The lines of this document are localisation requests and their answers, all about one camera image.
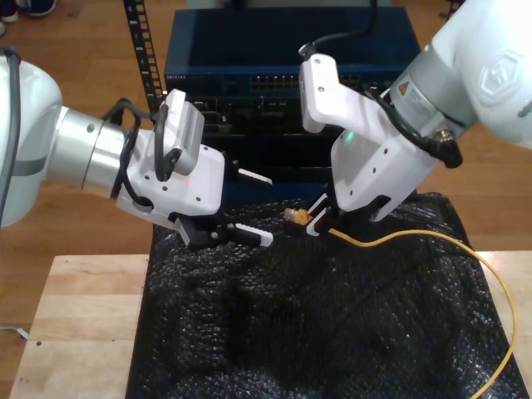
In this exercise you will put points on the blue base plate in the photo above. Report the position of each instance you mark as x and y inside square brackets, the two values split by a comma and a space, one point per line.
[291, 192]

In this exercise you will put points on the black perforated rack post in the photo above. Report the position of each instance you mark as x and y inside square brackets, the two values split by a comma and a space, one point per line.
[139, 33]
[455, 4]

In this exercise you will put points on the black rack server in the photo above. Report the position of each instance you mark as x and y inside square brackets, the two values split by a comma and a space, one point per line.
[249, 116]

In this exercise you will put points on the person's dark shoe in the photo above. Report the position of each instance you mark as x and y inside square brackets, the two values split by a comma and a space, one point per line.
[41, 6]

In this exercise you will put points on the blue network switch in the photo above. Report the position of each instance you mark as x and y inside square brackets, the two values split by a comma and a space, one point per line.
[249, 41]

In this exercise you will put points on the black bubble mat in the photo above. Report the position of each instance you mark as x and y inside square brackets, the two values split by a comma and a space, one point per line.
[291, 332]

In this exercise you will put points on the black rack shelf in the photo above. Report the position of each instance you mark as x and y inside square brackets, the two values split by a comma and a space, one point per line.
[291, 154]

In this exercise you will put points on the grey flat strip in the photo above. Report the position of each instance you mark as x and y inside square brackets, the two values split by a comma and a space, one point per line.
[14, 330]

